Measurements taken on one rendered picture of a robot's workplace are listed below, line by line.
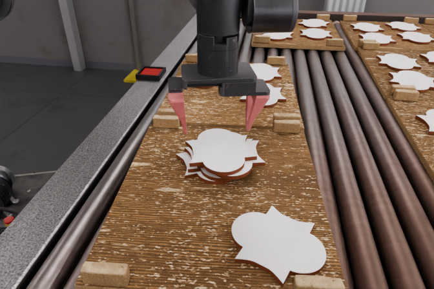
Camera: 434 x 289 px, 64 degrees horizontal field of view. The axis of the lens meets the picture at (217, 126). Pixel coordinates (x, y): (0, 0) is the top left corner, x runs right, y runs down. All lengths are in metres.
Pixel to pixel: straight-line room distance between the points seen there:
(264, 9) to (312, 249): 0.33
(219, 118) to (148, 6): 2.71
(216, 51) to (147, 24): 3.06
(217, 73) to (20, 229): 0.40
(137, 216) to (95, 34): 3.27
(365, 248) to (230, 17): 0.39
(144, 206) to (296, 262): 0.25
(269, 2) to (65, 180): 0.49
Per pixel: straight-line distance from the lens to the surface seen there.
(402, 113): 0.95
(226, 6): 0.44
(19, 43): 4.29
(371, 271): 0.56
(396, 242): 0.61
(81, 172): 0.73
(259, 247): 0.51
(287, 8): 0.46
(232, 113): 0.84
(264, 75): 1.04
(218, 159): 0.60
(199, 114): 0.83
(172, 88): 0.49
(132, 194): 0.62
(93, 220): 0.63
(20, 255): 0.61
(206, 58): 0.46
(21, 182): 1.95
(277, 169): 0.66
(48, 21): 3.99
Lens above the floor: 1.34
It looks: 31 degrees down
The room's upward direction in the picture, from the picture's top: straight up
